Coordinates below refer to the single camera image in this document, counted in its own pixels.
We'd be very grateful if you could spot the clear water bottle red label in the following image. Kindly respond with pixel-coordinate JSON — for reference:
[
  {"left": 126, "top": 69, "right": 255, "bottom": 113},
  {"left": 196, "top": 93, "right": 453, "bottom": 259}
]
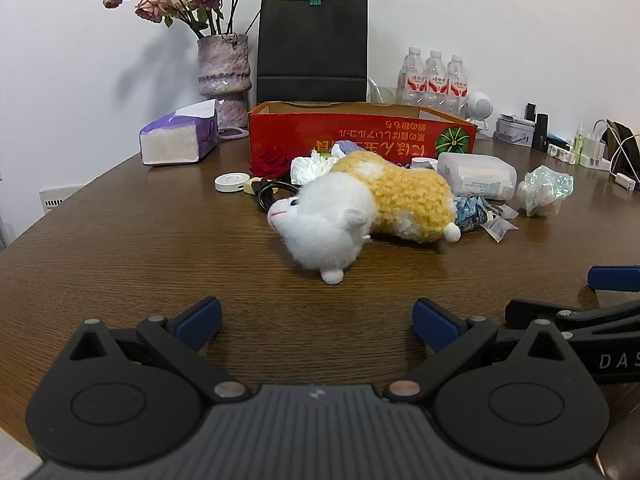
[
  {"left": 398, "top": 47, "right": 427, "bottom": 106},
  {"left": 446, "top": 55, "right": 471, "bottom": 117},
  {"left": 425, "top": 51, "right": 448, "bottom": 111}
]

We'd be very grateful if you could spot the white robot-shaped speaker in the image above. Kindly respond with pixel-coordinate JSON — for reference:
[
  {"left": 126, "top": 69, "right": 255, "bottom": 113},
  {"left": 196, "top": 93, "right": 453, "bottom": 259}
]
[{"left": 462, "top": 91, "right": 495, "bottom": 140}]

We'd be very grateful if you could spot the red artificial rose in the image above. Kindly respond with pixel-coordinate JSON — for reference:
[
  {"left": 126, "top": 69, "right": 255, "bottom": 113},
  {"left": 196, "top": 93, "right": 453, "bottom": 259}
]
[{"left": 248, "top": 146, "right": 293, "bottom": 181}]

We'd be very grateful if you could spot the white cable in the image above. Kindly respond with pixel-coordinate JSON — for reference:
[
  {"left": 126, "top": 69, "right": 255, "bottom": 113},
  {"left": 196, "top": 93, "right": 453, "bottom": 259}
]
[{"left": 592, "top": 119, "right": 640, "bottom": 192}]

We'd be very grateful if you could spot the dark brown bag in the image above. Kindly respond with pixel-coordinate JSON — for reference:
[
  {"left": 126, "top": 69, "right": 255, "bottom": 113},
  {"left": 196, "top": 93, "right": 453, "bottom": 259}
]
[{"left": 606, "top": 121, "right": 640, "bottom": 181}]

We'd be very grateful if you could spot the white charger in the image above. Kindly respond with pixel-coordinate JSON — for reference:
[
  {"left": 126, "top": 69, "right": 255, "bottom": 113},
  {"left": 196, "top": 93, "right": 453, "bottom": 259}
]
[{"left": 581, "top": 130, "right": 613, "bottom": 171}]

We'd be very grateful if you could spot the blue wrapper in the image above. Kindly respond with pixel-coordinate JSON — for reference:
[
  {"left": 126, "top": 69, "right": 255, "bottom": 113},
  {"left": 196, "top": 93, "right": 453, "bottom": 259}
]
[{"left": 452, "top": 195, "right": 493, "bottom": 234}]

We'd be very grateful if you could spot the white plastic swab container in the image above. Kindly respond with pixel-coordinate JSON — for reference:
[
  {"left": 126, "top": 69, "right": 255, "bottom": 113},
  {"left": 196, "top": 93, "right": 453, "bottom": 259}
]
[{"left": 436, "top": 152, "right": 518, "bottom": 201}]

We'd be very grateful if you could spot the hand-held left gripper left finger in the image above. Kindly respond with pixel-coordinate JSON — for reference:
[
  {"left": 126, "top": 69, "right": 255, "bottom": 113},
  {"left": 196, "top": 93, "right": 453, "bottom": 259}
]
[{"left": 67, "top": 296, "right": 249, "bottom": 404}]

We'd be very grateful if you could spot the iridescent wrap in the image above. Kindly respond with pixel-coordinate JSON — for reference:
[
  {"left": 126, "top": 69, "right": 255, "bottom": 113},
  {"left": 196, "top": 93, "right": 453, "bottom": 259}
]
[{"left": 517, "top": 165, "right": 575, "bottom": 218}]

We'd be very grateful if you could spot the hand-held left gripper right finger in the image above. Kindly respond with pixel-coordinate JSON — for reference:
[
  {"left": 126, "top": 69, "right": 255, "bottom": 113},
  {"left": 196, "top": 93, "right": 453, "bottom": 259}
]
[{"left": 384, "top": 297, "right": 577, "bottom": 404}]

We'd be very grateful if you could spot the purple fabric pouch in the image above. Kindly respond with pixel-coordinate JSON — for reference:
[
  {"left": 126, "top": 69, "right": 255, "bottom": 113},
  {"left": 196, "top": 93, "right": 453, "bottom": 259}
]
[{"left": 331, "top": 139, "right": 372, "bottom": 158}]

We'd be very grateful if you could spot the black paper bag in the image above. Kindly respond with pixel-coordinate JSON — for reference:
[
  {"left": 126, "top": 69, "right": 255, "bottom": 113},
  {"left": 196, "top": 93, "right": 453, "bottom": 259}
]
[{"left": 256, "top": 0, "right": 369, "bottom": 106}]

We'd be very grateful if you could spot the white tissue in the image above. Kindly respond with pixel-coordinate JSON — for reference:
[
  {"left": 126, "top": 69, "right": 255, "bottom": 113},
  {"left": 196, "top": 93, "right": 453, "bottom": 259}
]
[{"left": 290, "top": 152, "right": 342, "bottom": 186}]

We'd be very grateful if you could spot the white tin box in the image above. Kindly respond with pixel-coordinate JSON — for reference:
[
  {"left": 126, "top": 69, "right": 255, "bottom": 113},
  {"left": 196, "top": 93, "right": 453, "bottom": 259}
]
[{"left": 495, "top": 117, "right": 536, "bottom": 147}]

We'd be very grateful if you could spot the red cardboard box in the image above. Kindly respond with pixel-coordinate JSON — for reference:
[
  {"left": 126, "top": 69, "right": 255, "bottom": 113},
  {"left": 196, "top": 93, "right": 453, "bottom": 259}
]
[{"left": 248, "top": 101, "right": 478, "bottom": 171}]

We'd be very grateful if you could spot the clear glass cup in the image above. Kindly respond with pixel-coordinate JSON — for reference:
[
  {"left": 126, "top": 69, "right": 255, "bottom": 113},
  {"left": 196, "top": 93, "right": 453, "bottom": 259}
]
[{"left": 369, "top": 78, "right": 401, "bottom": 106}]

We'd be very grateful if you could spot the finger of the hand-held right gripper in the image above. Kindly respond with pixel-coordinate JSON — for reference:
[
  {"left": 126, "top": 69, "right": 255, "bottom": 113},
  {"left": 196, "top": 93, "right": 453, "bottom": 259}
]
[
  {"left": 505, "top": 299, "right": 640, "bottom": 333},
  {"left": 587, "top": 266, "right": 640, "bottom": 292}
]

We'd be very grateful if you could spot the purple textured ceramic vase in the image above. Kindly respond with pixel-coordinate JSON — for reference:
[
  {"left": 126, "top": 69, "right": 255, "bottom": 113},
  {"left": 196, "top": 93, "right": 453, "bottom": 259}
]
[{"left": 196, "top": 34, "right": 250, "bottom": 128}]

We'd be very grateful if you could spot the white tape roll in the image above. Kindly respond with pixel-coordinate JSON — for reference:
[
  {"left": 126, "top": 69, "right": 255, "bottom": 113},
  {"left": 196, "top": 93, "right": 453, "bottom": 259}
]
[{"left": 215, "top": 171, "right": 251, "bottom": 192}]

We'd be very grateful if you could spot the clear small packet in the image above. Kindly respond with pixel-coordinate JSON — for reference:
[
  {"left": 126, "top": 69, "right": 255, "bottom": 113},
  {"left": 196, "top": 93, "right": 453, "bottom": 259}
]
[{"left": 482, "top": 202, "right": 521, "bottom": 243}]

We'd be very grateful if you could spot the white and yellow plush toy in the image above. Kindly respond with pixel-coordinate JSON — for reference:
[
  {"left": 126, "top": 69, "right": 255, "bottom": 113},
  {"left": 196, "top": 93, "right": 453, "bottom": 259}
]
[{"left": 267, "top": 152, "right": 461, "bottom": 286}]

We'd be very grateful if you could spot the purple tissue pack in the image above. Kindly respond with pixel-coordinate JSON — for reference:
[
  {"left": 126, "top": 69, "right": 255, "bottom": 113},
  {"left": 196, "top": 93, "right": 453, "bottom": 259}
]
[{"left": 139, "top": 99, "right": 221, "bottom": 167}]

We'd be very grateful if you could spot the white wall vent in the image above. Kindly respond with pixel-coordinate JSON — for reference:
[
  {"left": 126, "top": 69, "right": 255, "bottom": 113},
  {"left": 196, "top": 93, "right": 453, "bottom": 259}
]
[{"left": 39, "top": 185, "right": 84, "bottom": 216}]

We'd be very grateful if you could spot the black cable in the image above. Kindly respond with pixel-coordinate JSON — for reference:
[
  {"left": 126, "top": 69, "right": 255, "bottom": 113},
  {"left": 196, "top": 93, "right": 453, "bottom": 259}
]
[{"left": 254, "top": 178, "right": 302, "bottom": 211}]

